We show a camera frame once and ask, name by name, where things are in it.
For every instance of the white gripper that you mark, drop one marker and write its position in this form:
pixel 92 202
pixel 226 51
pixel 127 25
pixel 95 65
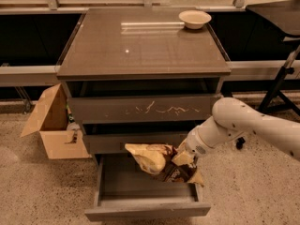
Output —
pixel 196 146

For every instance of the brown chip bag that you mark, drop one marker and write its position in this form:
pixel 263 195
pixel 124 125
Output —
pixel 156 160

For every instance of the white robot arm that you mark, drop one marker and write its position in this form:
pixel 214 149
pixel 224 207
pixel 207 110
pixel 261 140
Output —
pixel 230 118

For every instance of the grey top drawer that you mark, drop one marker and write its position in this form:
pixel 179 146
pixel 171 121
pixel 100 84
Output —
pixel 129 101

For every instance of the grey drawer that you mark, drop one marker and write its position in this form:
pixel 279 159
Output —
pixel 124 191
pixel 111 138
pixel 129 101

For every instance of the grey bottom drawer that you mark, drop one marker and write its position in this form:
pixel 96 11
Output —
pixel 124 191

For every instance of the grey middle drawer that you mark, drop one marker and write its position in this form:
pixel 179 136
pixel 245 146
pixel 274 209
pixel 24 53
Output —
pixel 111 138

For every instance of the grey drawer cabinet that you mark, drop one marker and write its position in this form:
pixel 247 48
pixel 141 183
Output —
pixel 139 43

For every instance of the green bottle in box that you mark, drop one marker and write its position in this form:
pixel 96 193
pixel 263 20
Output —
pixel 70 117

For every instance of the beige paper bowl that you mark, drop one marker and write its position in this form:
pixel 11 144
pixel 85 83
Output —
pixel 194 19

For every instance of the open cardboard box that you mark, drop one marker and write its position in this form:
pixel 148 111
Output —
pixel 50 119

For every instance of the black rolling stand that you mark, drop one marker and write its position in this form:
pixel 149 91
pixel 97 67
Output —
pixel 278 78

